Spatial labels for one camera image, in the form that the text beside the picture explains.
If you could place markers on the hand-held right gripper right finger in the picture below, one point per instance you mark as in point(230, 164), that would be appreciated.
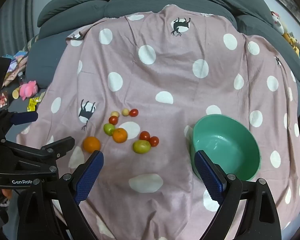
point(210, 177)

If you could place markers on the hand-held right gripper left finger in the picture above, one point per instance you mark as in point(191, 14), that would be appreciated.
point(90, 177)

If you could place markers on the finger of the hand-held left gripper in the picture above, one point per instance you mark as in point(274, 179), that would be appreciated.
point(23, 118)
point(55, 148)

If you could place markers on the orange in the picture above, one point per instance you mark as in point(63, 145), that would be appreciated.
point(120, 135)
point(92, 144)

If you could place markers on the green plastic bowl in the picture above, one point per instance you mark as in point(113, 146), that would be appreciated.
point(227, 142)

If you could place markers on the small green tomato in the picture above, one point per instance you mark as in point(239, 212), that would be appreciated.
point(109, 129)

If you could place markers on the large green tomato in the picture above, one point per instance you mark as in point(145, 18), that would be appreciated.
point(141, 146)

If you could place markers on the red cherry tomato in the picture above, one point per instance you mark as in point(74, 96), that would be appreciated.
point(113, 120)
point(144, 135)
point(133, 112)
point(154, 141)

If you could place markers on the small yellow tomato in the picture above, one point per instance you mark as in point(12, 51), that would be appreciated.
point(115, 114)
point(125, 112)

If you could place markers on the person's left hand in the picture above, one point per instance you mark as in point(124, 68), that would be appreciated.
point(7, 193)

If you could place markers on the yellow snack packet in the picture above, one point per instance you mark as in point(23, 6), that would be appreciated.
point(33, 104)

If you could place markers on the yellow cup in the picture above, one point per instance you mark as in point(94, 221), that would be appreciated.
point(15, 94)

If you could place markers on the red snack packet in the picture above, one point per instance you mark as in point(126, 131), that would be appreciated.
point(3, 100)

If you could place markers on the pink plush toy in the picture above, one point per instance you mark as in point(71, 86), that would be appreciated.
point(28, 89)

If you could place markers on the clear plastic bottle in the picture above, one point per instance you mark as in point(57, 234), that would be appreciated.
point(22, 78)

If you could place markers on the pile of colourful clothes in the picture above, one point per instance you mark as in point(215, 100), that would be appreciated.
point(16, 65)

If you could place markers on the grey curtain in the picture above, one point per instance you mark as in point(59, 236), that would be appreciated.
point(15, 17)

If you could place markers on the pink polka dot blanket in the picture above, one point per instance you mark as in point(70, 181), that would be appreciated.
point(175, 80)

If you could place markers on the pile of plush toys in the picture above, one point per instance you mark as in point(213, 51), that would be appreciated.
point(293, 42)

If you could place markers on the grey sofa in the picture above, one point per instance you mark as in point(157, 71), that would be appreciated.
point(145, 5)

